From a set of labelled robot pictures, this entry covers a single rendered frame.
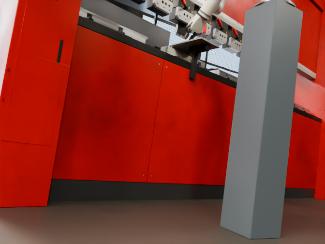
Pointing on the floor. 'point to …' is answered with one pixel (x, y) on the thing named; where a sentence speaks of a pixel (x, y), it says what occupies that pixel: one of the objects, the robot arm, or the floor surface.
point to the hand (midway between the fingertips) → (189, 37)
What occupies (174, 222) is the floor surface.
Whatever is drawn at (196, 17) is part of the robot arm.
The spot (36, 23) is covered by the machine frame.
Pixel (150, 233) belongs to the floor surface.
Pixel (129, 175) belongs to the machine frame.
